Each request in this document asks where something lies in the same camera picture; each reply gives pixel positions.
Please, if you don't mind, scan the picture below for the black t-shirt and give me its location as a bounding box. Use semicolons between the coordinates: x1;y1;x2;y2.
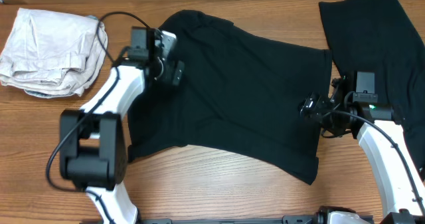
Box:
127;10;332;184

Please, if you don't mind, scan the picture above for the light blue garment under beige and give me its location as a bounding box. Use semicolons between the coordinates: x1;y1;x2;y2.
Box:
25;90;74;99

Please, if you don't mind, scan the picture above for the black garment pile right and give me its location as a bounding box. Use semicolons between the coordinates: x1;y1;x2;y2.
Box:
319;0;424;176

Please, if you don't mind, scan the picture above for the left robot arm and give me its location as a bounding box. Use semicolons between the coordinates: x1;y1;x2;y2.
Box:
59;58;185;223

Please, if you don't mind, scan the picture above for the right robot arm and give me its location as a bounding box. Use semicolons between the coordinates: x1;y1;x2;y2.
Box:
298;93;424;223

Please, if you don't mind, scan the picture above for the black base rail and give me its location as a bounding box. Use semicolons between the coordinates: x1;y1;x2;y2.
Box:
79;205;376;224

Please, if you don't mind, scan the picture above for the folded beige clothes stack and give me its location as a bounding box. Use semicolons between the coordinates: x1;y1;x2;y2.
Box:
1;8;108;96

